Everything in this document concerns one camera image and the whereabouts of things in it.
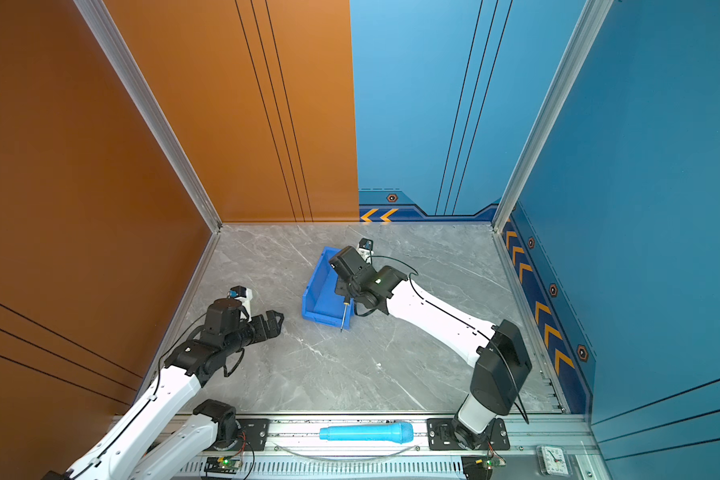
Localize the black yellow screwdriver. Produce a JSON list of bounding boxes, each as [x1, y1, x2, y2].
[[340, 297, 351, 332]]

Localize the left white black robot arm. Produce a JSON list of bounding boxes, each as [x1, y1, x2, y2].
[[44, 297, 285, 479]]

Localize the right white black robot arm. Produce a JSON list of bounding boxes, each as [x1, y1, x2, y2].
[[329, 246, 532, 449]]

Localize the blue plastic bin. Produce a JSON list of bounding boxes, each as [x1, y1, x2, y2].
[[301, 247, 356, 330]]

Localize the left green circuit board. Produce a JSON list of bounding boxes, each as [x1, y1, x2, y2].
[[203, 456, 244, 476]]

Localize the cyan plastic microphone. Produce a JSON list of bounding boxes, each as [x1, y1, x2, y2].
[[318, 422, 414, 444]]

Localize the right small circuit board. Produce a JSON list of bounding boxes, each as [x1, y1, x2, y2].
[[475, 457, 505, 478]]

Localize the small white clock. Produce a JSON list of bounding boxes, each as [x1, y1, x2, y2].
[[538, 446, 570, 477]]

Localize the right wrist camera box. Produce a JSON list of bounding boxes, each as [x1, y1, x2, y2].
[[357, 238, 374, 264]]

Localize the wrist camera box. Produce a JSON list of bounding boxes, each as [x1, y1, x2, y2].
[[228, 285, 253, 317], [357, 238, 374, 264]]

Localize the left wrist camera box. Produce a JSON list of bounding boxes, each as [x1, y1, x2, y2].
[[228, 285, 253, 317]]

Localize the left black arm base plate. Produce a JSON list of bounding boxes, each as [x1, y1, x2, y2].
[[212, 418, 270, 452]]

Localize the aluminium front rail frame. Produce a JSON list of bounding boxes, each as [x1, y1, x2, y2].
[[153, 413, 610, 479]]

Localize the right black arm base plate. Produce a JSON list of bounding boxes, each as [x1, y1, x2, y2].
[[426, 417, 511, 451]]

